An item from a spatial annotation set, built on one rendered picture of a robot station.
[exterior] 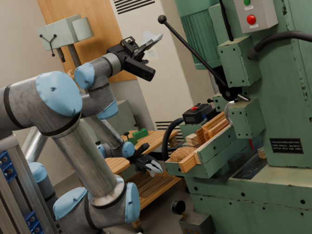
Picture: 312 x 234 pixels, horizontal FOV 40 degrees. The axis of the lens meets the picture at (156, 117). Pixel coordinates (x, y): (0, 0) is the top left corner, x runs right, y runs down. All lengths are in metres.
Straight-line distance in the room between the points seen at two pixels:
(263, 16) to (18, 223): 1.00
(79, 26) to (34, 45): 1.11
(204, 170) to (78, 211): 0.52
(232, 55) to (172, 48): 1.79
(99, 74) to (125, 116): 2.65
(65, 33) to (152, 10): 0.94
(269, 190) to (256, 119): 0.26
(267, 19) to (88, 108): 0.63
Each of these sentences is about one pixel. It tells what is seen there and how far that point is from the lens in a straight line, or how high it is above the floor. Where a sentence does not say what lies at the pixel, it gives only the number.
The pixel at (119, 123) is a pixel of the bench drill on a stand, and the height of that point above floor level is 0.55.
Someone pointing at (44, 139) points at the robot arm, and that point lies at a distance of 2.00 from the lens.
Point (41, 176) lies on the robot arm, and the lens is 1.80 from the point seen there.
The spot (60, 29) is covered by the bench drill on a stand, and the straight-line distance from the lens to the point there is 3.89.
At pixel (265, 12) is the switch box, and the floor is 1.37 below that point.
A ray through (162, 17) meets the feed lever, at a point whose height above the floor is 1.44.
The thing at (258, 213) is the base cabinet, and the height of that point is 0.66.
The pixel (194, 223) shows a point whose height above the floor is 0.62.
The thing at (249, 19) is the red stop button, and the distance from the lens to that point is 1.39.
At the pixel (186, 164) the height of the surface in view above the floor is 0.93.
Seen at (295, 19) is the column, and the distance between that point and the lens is 1.46.
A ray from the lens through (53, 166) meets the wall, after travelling 4.78.
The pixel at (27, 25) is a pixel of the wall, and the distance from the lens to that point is 4.76.
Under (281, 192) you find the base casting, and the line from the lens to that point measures 1.57.
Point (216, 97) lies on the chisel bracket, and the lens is 1.77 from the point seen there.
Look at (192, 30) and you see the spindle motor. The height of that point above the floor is 1.36.
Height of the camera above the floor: 1.53
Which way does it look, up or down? 15 degrees down
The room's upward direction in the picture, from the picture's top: 19 degrees counter-clockwise
